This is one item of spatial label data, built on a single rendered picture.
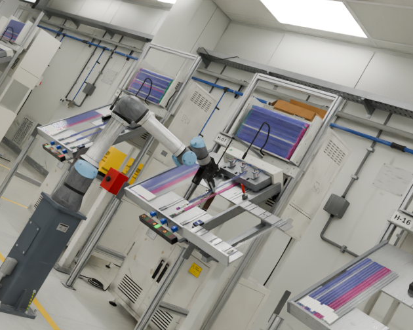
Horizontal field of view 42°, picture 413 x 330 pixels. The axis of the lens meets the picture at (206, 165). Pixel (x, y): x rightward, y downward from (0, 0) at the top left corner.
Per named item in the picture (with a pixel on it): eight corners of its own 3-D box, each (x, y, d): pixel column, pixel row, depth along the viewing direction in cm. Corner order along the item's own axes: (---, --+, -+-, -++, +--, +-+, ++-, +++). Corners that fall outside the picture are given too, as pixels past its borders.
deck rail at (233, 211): (189, 241, 298) (187, 232, 295) (187, 240, 300) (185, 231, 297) (281, 191, 334) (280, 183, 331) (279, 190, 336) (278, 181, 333)
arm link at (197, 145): (185, 141, 293) (199, 133, 295) (192, 156, 300) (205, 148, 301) (191, 146, 287) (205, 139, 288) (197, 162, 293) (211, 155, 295)
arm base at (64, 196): (59, 205, 256) (71, 187, 256) (45, 193, 266) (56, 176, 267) (83, 215, 267) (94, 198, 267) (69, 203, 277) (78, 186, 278)
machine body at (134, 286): (158, 357, 313) (213, 264, 317) (101, 297, 364) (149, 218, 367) (224, 372, 358) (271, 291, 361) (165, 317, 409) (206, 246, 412)
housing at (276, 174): (275, 194, 334) (273, 174, 327) (223, 168, 370) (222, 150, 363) (284, 189, 338) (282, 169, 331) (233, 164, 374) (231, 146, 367)
